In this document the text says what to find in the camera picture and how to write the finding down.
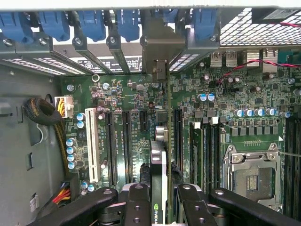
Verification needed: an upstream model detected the thin socket locking lever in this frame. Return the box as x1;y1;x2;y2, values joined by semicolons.
276;150;301;158

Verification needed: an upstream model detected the green motherboard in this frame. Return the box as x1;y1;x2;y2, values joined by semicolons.
61;54;301;212

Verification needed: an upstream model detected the braided power cable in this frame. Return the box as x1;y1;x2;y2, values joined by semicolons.
23;95;74;179

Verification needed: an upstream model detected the short black expansion slot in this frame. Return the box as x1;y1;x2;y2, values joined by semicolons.
140;110;149;132

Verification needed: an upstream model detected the coloured power wire bundle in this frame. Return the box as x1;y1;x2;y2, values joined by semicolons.
50;180;79;207

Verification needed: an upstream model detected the black open PC case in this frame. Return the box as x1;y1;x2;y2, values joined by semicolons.
0;0;301;226

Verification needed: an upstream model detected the metal CPU socket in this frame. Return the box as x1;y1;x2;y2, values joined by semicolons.
222;143;283;212

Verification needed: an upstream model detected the blue card retention clip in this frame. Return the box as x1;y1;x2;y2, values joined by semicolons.
162;9;179;24
116;9;142;42
192;9;219;41
0;11;34;45
39;10;71;42
77;10;107;42

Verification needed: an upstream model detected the white expansion slot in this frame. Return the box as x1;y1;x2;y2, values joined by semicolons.
84;107;101;184

